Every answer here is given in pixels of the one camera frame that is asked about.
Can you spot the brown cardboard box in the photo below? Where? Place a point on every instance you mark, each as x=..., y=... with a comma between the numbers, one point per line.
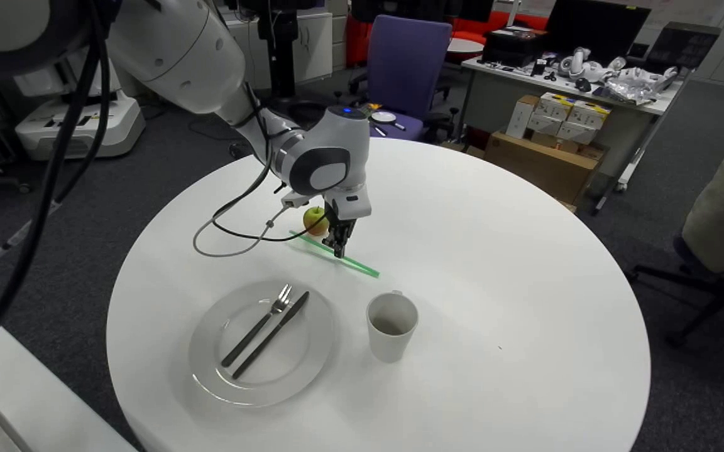
x=546, y=164

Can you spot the white mug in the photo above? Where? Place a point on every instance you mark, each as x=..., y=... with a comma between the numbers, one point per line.
x=391, y=341

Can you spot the silver fork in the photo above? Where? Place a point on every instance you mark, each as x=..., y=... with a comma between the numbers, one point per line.
x=253, y=329

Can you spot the white plastic clutter pile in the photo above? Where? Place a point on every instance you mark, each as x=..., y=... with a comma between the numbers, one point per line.
x=630, y=84

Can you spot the black computer monitor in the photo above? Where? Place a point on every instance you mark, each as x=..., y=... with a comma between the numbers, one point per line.
x=680, y=46
x=596, y=27

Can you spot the grey cluttered desk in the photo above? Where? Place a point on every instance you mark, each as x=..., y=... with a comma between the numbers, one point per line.
x=497, y=101

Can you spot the red green apple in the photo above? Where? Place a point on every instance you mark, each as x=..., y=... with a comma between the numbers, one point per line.
x=312, y=221

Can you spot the white dinner plate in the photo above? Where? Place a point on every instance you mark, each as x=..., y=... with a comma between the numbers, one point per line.
x=296, y=366

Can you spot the white carton box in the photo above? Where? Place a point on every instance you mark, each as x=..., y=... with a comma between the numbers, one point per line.
x=585, y=127
x=534, y=117

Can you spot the dark table knife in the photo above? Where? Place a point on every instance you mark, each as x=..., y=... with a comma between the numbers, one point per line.
x=269, y=334

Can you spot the green straw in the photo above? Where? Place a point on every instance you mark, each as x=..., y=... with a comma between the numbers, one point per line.
x=362, y=266

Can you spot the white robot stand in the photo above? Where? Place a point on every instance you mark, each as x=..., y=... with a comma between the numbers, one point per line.
x=37, y=393

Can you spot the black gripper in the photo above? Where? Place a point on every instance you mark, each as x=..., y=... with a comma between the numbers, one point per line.
x=343, y=225

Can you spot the purple office chair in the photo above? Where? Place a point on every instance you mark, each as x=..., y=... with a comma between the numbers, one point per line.
x=408, y=59

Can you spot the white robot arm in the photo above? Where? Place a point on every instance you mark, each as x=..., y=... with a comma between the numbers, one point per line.
x=186, y=50

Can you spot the small white plate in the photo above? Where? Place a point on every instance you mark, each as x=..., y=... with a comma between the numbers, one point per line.
x=384, y=117

